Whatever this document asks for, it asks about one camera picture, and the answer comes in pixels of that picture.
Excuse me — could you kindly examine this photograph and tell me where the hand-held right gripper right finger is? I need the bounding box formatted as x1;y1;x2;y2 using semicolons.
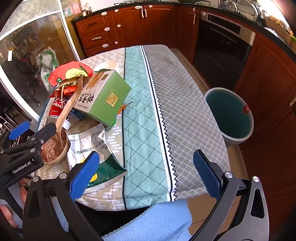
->
192;149;270;241

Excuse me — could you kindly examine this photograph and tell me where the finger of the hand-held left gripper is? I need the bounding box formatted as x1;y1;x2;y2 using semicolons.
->
2;122;57;156
0;120;31;149

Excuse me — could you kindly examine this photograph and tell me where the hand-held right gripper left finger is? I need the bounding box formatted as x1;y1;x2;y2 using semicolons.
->
22;151;102;241

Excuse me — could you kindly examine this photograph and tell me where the brown paper bowl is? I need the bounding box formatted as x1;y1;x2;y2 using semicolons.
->
41;128;71;164

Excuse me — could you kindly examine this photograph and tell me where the small clear plastic bottle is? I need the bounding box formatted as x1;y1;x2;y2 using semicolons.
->
62;108;81;131

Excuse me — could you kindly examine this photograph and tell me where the green trash bin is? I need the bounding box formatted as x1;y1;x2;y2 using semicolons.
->
203;87;254;145

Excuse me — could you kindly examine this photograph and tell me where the red snack bag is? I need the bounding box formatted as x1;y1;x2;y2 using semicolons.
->
48;61;94;98

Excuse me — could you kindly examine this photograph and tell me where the person's left hand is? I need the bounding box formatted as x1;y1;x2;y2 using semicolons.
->
0;202;19;230

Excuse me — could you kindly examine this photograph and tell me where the silver green snack bag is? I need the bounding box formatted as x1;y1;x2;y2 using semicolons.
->
67;124;128;194

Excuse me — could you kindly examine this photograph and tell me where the red soda can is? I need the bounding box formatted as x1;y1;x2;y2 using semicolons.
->
47;96;70;121

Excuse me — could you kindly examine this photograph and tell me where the white green sack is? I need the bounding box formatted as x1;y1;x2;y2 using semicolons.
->
37;49;58;91

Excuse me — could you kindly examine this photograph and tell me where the green cardboard box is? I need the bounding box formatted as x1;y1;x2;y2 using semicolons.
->
73;70;132;128

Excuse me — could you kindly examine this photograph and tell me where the small orange scrap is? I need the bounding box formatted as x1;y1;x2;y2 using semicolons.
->
117;101;133;114

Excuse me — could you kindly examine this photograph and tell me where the glass sliding door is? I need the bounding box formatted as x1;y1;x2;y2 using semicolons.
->
0;0;81;121

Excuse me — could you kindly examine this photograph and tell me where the wooden cabinet drawer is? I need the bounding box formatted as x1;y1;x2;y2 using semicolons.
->
81;31;114;46
85;43;116;56
76;16;111;31

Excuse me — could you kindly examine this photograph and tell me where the black built-in oven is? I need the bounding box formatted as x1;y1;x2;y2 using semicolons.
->
194;10;257;86

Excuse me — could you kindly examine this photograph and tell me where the wooden kitchen cabinet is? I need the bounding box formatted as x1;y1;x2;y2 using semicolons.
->
73;4;296;209

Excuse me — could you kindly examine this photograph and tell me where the black kitchen countertop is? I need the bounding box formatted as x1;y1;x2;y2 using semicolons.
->
73;0;296;61

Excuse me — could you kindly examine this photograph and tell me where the wire dish rack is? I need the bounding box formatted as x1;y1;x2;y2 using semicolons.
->
218;0;259;22

